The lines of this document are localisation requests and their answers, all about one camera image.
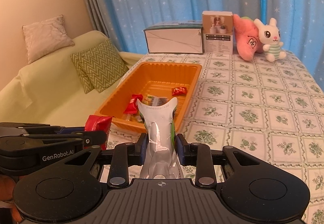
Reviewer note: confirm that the person's left hand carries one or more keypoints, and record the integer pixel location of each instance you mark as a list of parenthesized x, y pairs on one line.
[(7, 186)]

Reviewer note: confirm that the long white cardboard box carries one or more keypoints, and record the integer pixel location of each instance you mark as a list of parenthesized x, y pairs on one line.
[(182, 37)]

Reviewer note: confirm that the orange plastic tray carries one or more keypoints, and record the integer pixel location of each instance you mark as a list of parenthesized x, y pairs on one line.
[(151, 78)]

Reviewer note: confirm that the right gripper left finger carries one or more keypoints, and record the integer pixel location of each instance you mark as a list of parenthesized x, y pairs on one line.
[(124, 156)]

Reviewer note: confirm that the white green snack bag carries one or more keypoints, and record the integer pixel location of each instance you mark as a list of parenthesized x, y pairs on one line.
[(161, 159)]

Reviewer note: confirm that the green zigzag cushion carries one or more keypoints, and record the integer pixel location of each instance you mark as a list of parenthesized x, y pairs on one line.
[(99, 67)]

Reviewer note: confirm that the beige cushion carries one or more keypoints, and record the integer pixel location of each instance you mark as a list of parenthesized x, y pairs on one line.
[(42, 38)]

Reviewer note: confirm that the floral checked tablecloth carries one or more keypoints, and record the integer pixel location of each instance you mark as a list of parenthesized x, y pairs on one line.
[(271, 110)]

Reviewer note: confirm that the small red gold candy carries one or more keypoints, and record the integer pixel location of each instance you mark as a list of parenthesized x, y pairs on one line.
[(179, 91)]

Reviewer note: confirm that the yellow candy packet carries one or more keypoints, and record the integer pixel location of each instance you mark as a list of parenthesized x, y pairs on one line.
[(148, 100)]

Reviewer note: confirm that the white bunny plush toy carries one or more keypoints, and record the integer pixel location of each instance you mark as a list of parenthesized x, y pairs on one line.
[(269, 36)]

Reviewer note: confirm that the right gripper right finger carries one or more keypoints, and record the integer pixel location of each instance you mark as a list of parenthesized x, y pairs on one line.
[(199, 156)]

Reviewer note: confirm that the small product cardboard box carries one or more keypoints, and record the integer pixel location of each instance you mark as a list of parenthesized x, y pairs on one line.
[(217, 32)]

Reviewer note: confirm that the pink star plush toy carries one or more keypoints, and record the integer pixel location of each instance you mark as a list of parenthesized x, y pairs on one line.
[(247, 37)]

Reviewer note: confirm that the red pillow snack packet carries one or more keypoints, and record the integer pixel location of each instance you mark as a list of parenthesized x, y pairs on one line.
[(99, 123)]

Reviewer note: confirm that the green clear candy packet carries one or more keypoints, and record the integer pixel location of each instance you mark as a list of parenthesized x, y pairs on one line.
[(134, 118)]

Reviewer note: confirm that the red double-happiness snack packet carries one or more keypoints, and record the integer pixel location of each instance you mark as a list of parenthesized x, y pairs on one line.
[(132, 107)]

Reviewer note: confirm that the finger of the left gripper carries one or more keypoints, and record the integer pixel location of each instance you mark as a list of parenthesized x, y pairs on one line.
[(34, 129), (83, 139)]

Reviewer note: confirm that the clear dark snack packet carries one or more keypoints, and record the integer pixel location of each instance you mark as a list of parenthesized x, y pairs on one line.
[(159, 101)]

